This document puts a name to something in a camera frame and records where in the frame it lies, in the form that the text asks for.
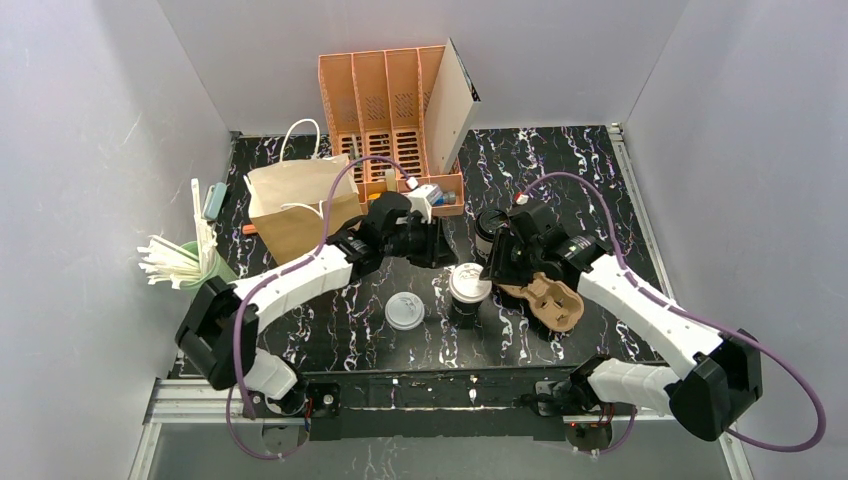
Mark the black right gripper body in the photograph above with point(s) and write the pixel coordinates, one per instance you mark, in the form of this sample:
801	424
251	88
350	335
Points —
506	250

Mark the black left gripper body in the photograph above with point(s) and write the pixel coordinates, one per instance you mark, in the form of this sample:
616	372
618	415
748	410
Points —
431	241

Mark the white paper coffee cup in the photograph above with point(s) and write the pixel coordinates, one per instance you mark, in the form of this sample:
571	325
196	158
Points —
482	247

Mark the black cup lid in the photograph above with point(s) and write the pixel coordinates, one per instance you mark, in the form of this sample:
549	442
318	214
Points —
488	222

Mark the white plastic cup lid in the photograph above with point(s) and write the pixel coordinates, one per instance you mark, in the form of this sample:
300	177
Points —
404	311

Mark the brown paper takeout bag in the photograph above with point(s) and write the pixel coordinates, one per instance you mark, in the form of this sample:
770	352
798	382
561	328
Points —
291	199

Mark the black paper coffee cup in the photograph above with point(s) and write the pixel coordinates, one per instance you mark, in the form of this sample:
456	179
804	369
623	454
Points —
464	310

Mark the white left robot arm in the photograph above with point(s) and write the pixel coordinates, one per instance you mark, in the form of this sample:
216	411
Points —
219	332

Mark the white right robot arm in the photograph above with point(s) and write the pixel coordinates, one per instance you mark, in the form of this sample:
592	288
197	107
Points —
709	378

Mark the blue grey glue bottle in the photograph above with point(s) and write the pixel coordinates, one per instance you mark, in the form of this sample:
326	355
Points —
448	198

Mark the orange desktop file organizer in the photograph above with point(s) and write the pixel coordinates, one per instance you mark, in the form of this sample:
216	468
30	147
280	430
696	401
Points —
374	104

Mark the white board panel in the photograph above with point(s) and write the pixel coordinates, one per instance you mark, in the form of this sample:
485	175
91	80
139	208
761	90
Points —
452	106

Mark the green cup holder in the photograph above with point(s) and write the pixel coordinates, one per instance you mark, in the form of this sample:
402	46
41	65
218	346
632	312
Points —
217	267

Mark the teal eraser case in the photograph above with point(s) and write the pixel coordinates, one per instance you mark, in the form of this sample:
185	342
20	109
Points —
215	197

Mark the white wrapped straws bundle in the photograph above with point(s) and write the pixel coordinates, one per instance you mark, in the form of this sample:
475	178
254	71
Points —
163	260

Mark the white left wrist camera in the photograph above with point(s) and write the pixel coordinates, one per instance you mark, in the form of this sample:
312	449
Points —
423	197

